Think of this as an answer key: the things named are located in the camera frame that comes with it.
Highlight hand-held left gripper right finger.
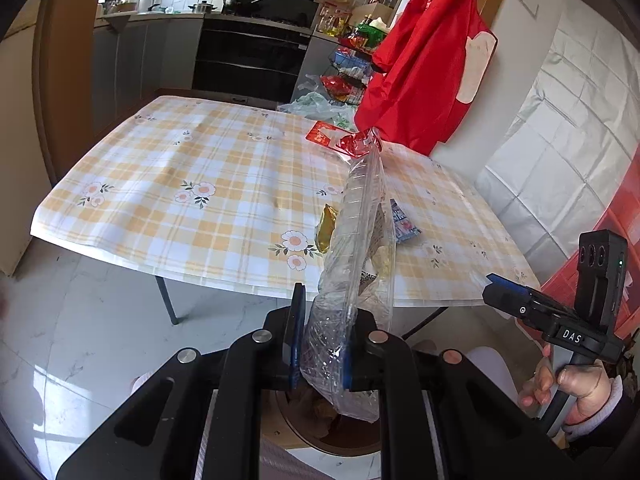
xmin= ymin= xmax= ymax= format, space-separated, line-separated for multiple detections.
xmin=342 ymin=307 xmax=593 ymax=480

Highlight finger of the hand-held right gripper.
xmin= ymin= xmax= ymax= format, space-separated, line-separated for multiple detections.
xmin=486 ymin=273 xmax=542 ymax=297
xmin=482 ymin=285 xmax=532 ymax=318

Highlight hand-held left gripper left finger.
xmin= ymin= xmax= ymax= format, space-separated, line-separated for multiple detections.
xmin=55 ymin=282 xmax=307 ymax=480

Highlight clear plastic jar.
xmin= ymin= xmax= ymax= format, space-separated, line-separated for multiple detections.
xmin=300 ymin=129 xmax=398 ymax=423

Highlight person's right forearm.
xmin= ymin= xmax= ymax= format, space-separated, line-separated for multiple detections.
xmin=561 ymin=375 xmax=640 ymax=467

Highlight person's right hand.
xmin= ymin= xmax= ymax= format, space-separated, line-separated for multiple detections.
xmin=517 ymin=347 xmax=615 ymax=428

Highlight black table leg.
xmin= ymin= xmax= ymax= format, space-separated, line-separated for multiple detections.
xmin=400 ymin=307 xmax=449 ymax=341
xmin=155 ymin=276 xmax=180 ymax=325

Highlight cardboard box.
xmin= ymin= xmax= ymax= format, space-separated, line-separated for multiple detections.
xmin=260 ymin=392 xmax=301 ymax=454

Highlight blue white small packet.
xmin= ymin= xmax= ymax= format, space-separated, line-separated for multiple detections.
xmin=390 ymin=199 xmax=423 ymax=245

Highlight gold foil bag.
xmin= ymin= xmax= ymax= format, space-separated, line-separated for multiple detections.
xmin=315 ymin=203 xmax=342 ymax=254

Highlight white quilted cover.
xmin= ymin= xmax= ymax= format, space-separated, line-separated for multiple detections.
xmin=475 ymin=0 xmax=640 ymax=261

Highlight yellow checked floral tablecloth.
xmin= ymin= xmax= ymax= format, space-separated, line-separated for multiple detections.
xmin=30 ymin=95 xmax=543 ymax=309

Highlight crumpled red wrapper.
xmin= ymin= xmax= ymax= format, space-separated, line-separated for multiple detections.
xmin=337 ymin=129 xmax=386 ymax=157

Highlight red flat packet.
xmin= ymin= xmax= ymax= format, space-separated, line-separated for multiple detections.
xmin=306 ymin=121 xmax=351 ymax=149

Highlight translucent plastic bag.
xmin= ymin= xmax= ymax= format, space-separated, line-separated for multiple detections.
xmin=277 ymin=75 xmax=361 ymax=128

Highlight red jacket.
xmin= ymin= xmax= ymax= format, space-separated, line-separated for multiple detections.
xmin=354 ymin=0 xmax=499 ymax=157

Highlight black oven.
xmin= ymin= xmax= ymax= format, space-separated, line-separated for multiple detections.
xmin=192 ymin=15 xmax=313 ymax=104

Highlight brown carton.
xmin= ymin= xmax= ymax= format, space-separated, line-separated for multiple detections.
xmin=352 ymin=2 xmax=396 ymax=24

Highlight grey kitchen cabinet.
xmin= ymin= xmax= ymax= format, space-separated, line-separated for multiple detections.
xmin=92 ymin=15 xmax=203 ymax=136

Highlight cooking oil bottles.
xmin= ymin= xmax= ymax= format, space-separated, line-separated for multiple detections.
xmin=320 ymin=2 xmax=354 ymax=37

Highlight wire snack rack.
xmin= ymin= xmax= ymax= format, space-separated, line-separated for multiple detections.
xmin=320 ymin=25 xmax=382 ymax=107

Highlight wooden door frame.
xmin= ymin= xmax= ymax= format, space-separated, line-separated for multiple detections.
xmin=32 ymin=0 xmax=110 ymax=186

